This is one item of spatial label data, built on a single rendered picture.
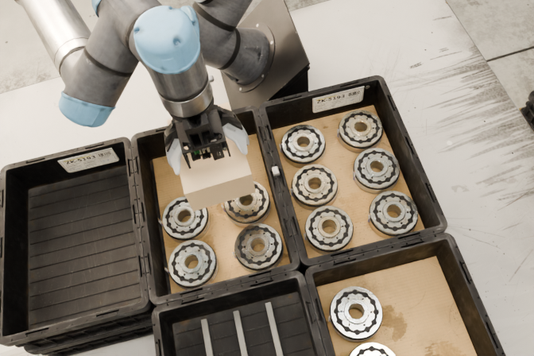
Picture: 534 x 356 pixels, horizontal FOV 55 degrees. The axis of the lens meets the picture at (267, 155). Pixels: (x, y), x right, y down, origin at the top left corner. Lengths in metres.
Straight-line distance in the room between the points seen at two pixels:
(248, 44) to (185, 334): 0.70
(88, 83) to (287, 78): 0.62
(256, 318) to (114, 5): 0.67
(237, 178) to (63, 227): 0.53
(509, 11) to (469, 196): 1.56
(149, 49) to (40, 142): 1.00
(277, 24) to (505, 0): 1.67
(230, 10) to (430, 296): 0.76
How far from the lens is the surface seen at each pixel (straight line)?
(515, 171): 1.45
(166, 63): 0.65
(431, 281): 1.14
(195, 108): 0.73
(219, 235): 1.17
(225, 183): 0.90
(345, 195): 1.19
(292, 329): 1.10
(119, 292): 1.19
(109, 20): 0.74
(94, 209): 1.28
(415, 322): 1.12
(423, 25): 1.67
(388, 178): 1.18
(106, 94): 0.78
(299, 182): 1.16
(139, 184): 1.15
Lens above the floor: 1.91
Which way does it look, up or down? 61 degrees down
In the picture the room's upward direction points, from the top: 10 degrees counter-clockwise
